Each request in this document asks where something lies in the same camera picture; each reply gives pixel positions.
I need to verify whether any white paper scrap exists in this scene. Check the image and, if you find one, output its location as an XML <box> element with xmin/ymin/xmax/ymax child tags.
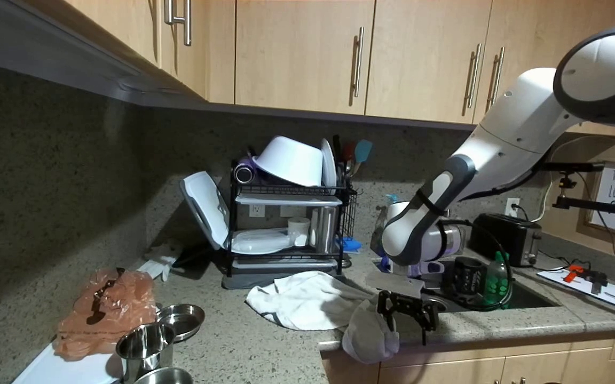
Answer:
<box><xmin>135</xmin><ymin>256</ymin><xmax>174</xmax><ymax>283</ymax></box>

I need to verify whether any black wire dish rack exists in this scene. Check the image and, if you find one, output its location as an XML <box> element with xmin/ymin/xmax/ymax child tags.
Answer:
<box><xmin>219</xmin><ymin>133</ymin><xmax>359</xmax><ymax>291</ymax></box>

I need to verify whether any white flat board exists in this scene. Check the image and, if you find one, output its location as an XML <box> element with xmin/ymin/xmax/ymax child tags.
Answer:
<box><xmin>8</xmin><ymin>339</ymin><xmax>126</xmax><ymax>384</ymax></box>

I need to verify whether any white dinner plate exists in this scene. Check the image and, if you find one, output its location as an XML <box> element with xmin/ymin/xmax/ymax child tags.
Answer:
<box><xmin>317</xmin><ymin>137</ymin><xmax>340</xmax><ymax>190</ymax></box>

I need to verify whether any tall steel cup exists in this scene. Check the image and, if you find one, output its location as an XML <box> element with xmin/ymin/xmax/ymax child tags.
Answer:
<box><xmin>310</xmin><ymin>206</ymin><xmax>340</xmax><ymax>255</ymax></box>

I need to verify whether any clear bottle light blue cap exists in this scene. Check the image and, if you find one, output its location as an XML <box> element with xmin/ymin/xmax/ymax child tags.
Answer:
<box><xmin>372</xmin><ymin>192</ymin><xmax>411</xmax><ymax>232</ymax></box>

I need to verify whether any black kitchen utensil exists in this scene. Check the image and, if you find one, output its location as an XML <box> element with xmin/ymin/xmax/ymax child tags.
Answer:
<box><xmin>329</xmin><ymin>133</ymin><xmax>345</xmax><ymax>174</ymax></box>

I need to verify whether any white shallow dish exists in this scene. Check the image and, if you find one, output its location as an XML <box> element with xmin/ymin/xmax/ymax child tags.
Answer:
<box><xmin>228</xmin><ymin>227</ymin><xmax>297</xmax><ymax>259</ymax></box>

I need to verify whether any white grey towel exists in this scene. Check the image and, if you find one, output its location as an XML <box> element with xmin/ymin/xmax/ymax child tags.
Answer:
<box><xmin>244</xmin><ymin>270</ymin><xmax>404</xmax><ymax>368</ymax></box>

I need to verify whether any black utensil holder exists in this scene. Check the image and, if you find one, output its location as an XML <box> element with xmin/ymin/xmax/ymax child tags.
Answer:
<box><xmin>335</xmin><ymin>177</ymin><xmax>359</xmax><ymax>241</ymax></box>

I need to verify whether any green plastic bottle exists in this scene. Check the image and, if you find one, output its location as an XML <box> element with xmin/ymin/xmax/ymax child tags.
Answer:
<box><xmin>482</xmin><ymin>249</ymin><xmax>514</xmax><ymax>312</ymax></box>

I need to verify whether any orange hand tool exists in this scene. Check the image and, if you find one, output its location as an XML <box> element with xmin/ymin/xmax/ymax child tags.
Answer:
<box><xmin>562</xmin><ymin>260</ymin><xmax>589</xmax><ymax>283</ymax></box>

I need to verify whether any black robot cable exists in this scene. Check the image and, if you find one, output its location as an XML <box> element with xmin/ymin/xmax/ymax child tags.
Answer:
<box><xmin>430</xmin><ymin>216</ymin><xmax>517</xmax><ymax>294</ymax></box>

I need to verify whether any large white bowl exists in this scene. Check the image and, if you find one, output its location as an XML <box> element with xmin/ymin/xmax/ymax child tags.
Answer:
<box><xmin>249</xmin><ymin>134</ymin><xmax>327</xmax><ymax>190</ymax></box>

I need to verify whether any steel tumbler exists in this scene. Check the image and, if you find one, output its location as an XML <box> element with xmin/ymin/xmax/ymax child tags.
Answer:
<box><xmin>230</xmin><ymin>155</ymin><xmax>263</xmax><ymax>185</ymax></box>

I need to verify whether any wooden wall cabinet door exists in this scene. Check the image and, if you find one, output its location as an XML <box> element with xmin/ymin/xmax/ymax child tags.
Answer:
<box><xmin>471</xmin><ymin>0</ymin><xmax>615</xmax><ymax>140</ymax></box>
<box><xmin>62</xmin><ymin>0</ymin><xmax>159</xmax><ymax>68</ymax></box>
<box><xmin>154</xmin><ymin>0</ymin><xmax>213</xmax><ymax>103</ymax></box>
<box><xmin>232</xmin><ymin>0</ymin><xmax>377</xmax><ymax>118</ymax></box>
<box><xmin>363</xmin><ymin>0</ymin><xmax>495</xmax><ymax>124</ymax></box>

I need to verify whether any small steel bowl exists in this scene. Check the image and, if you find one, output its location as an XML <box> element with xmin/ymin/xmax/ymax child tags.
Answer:
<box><xmin>129</xmin><ymin>366</ymin><xmax>195</xmax><ymax>384</ymax></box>
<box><xmin>155</xmin><ymin>300</ymin><xmax>208</xmax><ymax>346</ymax></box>

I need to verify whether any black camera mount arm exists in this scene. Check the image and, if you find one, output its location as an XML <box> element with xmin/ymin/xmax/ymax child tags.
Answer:
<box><xmin>550</xmin><ymin>174</ymin><xmax>615</xmax><ymax>223</ymax></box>

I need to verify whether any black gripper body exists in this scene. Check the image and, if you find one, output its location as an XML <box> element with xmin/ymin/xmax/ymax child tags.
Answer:
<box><xmin>391</xmin><ymin>293</ymin><xmax>444</xmax><ymax>336</ymax></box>

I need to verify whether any white paper sheet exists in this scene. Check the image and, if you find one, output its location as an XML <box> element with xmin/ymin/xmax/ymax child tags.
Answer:
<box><xmin>536</xmin><ymin>263</ymin><xmax>615</xmax><ymax>321</ymax></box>

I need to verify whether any black toaster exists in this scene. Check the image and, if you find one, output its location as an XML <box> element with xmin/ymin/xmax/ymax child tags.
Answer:
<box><xmin>469</xmin><ymin>211</ymin><xmax>544</xmax><ymax>271</ymax></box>

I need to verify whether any steel measuring cup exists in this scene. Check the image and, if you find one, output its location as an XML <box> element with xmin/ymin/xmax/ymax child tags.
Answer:
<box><xmin>113</xmin><ymin>323</ymin><xmax>177</xmax><ymax>384</ymax></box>

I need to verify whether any black hand tool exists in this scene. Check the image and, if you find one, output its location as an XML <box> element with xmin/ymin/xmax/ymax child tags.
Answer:
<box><xmin>582</xmin><ymin>267</ymin><xmax>611</xmax><ymax>294</ymax></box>

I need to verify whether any white wall outlet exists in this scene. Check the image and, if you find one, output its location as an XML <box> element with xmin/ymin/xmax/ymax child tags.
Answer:
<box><xmin>501</xmin><ymin>194</ymin><xmax>524</xmax><ymax>219</ymax></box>

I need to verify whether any kitchen sink basin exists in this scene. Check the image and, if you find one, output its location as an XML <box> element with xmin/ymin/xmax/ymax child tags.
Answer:
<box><xmin>426</xmin><ymin>263</ymin><xmax>563</xmax><ymax>316</ymax></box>

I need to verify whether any black stereo camera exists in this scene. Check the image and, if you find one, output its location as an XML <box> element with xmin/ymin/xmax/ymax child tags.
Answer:
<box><xmin>536</xmin><ymin>160</ymin><xmax>605</xmax><ymax>177</ymax></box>

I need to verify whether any teal spatula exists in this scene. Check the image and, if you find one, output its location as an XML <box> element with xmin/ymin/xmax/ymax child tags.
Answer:
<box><xmin>349</xmin><ymin>137</ymin><xmax>375</xmax><ymax>176</ymax></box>

